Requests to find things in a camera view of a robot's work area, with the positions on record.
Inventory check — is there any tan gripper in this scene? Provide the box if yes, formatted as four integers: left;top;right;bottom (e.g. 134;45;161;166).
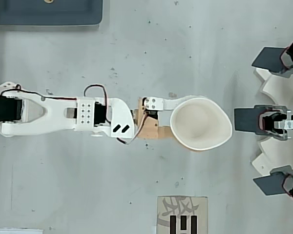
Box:
133;95;208;154

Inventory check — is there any white paper cup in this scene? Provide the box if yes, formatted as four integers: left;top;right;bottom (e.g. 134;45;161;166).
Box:
169;97;233;152

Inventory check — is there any dark grey flat paddle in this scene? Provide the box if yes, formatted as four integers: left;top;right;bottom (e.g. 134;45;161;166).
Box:
252;173;288;196
234;108;261;134
251;47;288;74

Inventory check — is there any printed grey paper card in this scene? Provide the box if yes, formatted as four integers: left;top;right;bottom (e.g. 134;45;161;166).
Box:
157;195;209;234

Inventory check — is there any white round star-shaped fixture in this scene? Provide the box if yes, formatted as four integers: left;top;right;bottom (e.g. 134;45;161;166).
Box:
251;67;293;178

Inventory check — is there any dark grey plastic tray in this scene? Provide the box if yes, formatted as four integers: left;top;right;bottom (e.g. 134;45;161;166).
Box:
0;0;105;26

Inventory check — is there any wrist servo cable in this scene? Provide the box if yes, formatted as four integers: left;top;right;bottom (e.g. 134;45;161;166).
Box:
116;113;150;146

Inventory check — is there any looped red black cable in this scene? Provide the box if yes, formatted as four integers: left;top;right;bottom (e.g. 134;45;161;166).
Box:
84;84;112;126

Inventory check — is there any red and black arm cable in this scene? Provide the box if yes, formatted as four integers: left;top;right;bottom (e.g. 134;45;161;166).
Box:
1;84;78;101

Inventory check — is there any silver metal bracket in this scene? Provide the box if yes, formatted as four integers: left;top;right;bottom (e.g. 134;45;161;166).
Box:
274;111;293;139

